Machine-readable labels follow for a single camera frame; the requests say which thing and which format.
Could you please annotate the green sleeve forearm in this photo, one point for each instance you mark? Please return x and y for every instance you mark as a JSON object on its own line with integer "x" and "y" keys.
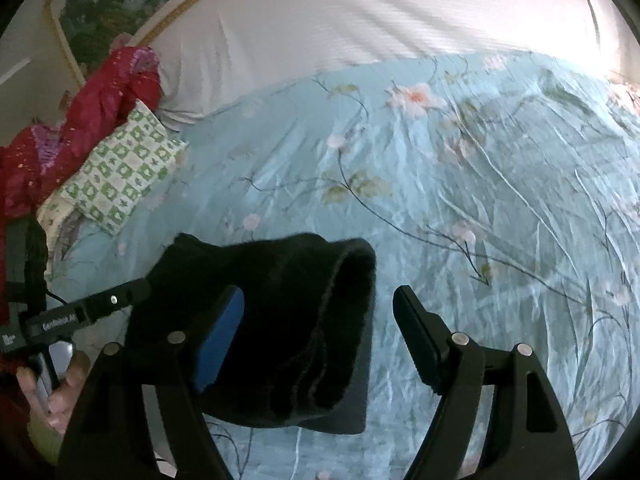
{"x": 46, "y": 441}

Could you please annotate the person left hand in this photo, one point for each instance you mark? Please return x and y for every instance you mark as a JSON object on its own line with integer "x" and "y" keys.
{"x": 61, "y": 403}

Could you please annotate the light blue floral quilt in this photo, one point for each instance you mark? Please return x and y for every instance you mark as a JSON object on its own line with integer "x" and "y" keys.
{"x": 504, "y": 189}

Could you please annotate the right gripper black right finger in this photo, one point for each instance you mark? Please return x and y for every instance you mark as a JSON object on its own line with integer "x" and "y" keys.
{"x": 527, "y": 435}

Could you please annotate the cream patterned cloth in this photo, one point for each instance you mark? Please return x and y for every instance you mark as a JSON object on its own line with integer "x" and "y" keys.
{"x": 61, "y": 222}

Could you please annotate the white striped bed sheet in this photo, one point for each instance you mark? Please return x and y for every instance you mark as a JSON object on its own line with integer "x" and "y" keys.
{"x": 212, "y": 52}

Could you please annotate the green white patterned pillow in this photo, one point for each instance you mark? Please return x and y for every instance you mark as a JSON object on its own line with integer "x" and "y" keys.
{"x": 123, "y": 168}

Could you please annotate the red quilted blanket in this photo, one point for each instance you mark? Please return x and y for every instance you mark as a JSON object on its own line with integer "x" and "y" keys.
{"x": 40, "y": 158}

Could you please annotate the black pants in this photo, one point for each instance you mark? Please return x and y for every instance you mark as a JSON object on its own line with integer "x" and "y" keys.
{"x": 302, "y": 352}

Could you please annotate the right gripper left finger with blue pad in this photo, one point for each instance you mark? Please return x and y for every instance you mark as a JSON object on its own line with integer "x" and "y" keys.
{"x": 127, "y": 403}

